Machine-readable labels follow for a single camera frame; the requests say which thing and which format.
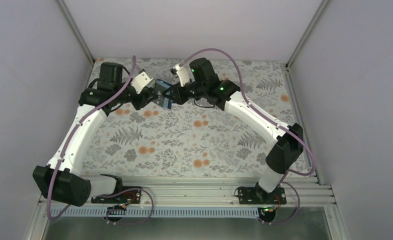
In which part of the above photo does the slotted cable duct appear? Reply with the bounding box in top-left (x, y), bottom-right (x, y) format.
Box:
top-left (50, 206), bottom-right (264, 219)

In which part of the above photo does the blue leather card holder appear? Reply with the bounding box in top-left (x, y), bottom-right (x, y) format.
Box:
top-left (152, 79), bottom-right (173, 110)

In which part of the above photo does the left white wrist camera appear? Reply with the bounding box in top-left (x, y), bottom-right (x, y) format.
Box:
top-left (130, 70), bottom-right (155, 94)

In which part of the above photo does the aluminium rail frame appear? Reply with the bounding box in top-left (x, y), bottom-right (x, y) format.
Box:
top-left (122, 176), bottom-right (337, 207)

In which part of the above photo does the floral patterned table mat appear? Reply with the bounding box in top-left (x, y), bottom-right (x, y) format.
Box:
top-left (81, 58), bottom-right (296, 178)

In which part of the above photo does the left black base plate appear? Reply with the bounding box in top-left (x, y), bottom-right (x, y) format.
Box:
top-left (90, 186), bottom-right (142, 205)

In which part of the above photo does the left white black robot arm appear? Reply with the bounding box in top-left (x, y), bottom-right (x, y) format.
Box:
top-left (32, 62), bottom-right (158, 207)

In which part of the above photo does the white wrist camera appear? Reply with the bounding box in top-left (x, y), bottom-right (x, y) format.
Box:
top-left (170, 63), bottom-right (191, 87)
top-left (130, 70), bottom-right (155, 94)

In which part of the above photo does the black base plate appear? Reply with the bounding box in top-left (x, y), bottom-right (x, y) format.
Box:
top-left (234, 186), bottom-right (287, 205)
top-left (90, 186), bottom-right (142, 205)

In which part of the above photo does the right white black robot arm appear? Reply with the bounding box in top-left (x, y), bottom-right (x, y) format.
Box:
top-left (162, 57), bottom-right (304, 194)

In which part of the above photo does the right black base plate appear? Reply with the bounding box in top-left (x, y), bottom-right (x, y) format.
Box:
top-left (234, 186), bottom-right (287, 205)

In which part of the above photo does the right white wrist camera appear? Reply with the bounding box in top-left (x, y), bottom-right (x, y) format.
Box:
top-left (170, 63), bottom-right (191, 87)

